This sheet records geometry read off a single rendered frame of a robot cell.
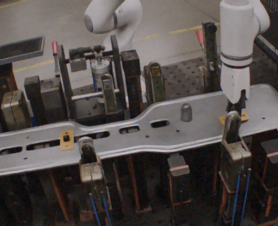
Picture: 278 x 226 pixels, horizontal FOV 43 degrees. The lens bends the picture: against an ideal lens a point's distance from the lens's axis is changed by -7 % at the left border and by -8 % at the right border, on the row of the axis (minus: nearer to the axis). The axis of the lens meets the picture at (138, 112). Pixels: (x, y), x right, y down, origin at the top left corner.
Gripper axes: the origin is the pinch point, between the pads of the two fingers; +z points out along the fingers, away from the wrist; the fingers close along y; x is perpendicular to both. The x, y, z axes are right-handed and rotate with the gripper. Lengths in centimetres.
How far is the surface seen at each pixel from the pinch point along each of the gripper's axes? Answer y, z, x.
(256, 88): -13.3, 3.3, 13.7
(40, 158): 1, 3, -54
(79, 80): -221, 104, -51
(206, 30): -19.9, -15.9, -1.3
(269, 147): 12.4, 5.3, 5.9
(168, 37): -283, 104, 47
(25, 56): -32, -12, -57
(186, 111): -3.6, 0.0, -13.1
